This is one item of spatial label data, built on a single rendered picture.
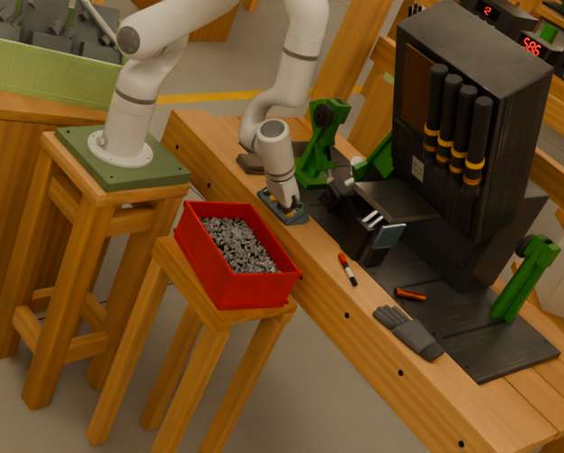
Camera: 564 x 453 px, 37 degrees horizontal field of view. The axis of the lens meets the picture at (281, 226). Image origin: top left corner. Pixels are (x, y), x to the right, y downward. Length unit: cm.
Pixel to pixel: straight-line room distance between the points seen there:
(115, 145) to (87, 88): 46
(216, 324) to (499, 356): 77
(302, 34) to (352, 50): 99
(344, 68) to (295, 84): 97
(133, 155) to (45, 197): 31
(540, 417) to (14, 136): 174
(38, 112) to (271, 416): 135
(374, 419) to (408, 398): 122
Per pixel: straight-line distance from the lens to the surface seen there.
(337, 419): 326
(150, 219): 250
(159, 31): 220
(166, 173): 242
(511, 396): 225
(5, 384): 289
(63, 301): 252
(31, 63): 275
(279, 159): 214
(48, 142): 247
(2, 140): 275
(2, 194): 287
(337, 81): 304
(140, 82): 231
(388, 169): 240
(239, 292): 210
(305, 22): 202
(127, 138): 237
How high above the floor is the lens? 205
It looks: 29 degrees down
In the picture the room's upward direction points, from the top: 25 degrees clockwise
